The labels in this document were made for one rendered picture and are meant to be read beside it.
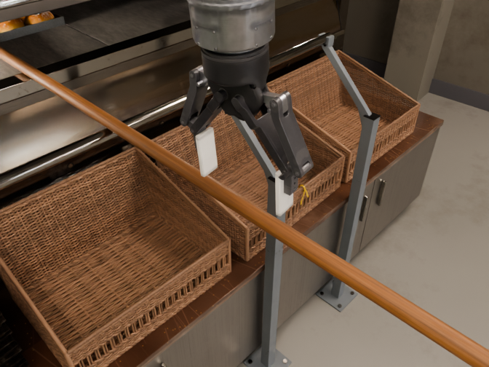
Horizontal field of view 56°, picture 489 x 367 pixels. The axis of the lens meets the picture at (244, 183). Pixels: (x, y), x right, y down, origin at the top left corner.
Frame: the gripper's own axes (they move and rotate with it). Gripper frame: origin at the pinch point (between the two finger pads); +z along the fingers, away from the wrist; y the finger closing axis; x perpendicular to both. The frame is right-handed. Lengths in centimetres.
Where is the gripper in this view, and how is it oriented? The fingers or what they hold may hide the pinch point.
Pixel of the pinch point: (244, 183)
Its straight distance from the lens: 62.8
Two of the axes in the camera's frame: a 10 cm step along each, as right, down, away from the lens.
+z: 0.5, 7.7, 6.4
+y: 7.6, 3.8, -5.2
